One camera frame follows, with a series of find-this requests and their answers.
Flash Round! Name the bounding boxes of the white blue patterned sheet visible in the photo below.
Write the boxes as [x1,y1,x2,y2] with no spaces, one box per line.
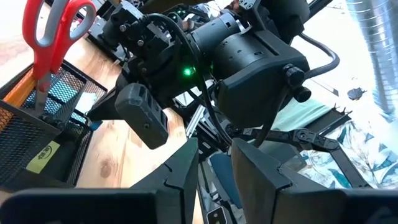
[298,119,398,190]

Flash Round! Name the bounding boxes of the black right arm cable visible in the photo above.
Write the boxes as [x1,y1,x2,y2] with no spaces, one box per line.
[298,32,340,80]

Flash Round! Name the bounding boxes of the red grey scissors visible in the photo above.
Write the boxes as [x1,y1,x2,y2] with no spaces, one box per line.
[22,0,97,118]

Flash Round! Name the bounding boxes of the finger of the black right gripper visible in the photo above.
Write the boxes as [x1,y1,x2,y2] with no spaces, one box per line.
[86,87,125,122]

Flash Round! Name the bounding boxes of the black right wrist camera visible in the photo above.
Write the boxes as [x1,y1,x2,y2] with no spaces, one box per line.
[114,83,169,150]

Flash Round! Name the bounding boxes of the black mesh desk organizer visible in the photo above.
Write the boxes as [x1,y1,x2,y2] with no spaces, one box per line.
[0,60,108,191]

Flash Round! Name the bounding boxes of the silver ventilation duct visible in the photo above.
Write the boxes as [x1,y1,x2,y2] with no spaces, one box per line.
[345,0,398,122]

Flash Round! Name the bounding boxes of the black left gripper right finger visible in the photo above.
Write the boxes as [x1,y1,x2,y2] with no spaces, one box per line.
[231,138,346,224]

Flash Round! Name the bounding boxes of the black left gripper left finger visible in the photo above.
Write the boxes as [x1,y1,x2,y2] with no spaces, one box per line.
[130,138,200,224]

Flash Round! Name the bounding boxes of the pale yellow sticky note pad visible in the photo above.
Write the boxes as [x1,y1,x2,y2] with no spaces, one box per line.
[75,91,98,115]

